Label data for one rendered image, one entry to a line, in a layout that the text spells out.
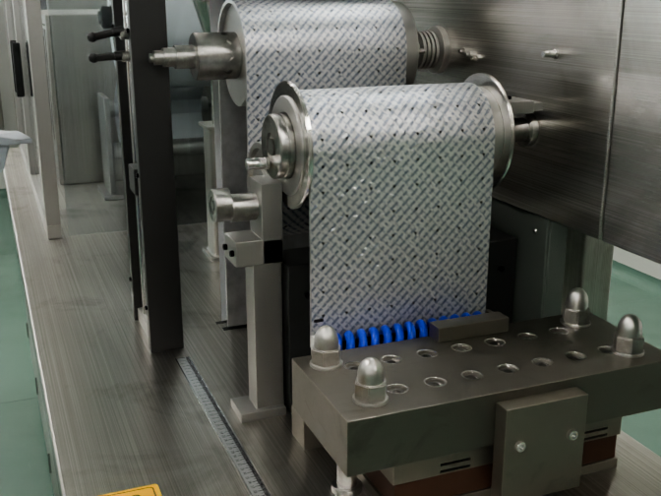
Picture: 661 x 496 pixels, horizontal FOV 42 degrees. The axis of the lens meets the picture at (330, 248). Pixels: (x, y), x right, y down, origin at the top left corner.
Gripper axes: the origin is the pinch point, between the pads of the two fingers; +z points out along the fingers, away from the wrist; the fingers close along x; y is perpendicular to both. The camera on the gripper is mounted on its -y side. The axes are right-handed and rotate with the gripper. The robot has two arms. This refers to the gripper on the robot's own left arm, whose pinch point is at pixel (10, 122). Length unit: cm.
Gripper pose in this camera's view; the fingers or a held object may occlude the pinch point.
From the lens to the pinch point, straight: 136.2
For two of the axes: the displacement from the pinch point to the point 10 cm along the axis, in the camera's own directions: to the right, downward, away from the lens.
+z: 7.2, -2.0, 6.6
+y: -1.0, 9.2, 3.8
